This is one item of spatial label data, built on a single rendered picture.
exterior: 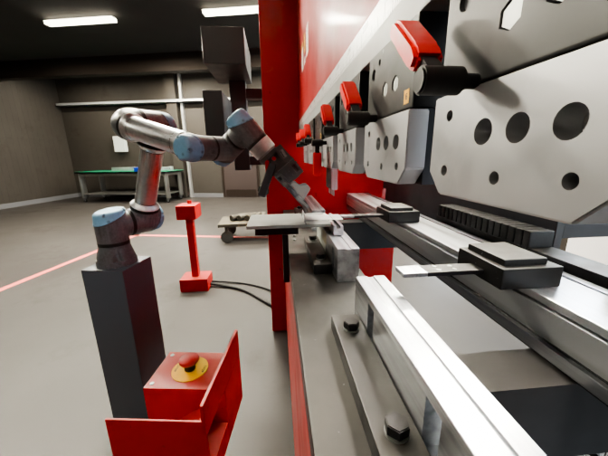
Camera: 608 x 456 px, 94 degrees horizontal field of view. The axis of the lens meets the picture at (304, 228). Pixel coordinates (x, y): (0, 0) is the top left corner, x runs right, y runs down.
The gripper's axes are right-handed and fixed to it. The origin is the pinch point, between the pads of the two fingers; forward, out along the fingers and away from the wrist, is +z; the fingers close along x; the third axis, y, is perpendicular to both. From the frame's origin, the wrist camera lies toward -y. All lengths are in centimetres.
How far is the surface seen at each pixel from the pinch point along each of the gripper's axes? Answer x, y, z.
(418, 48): -73, 16, -17
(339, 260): -25.1, -1.4, 13.0
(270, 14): 85, 51, -76
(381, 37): -54, 24, -20
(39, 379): 54, -179, -14
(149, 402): -47, -46, 1
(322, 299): -34.0, -10.1, 14.1
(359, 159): -45.1, 14.3, -7.8
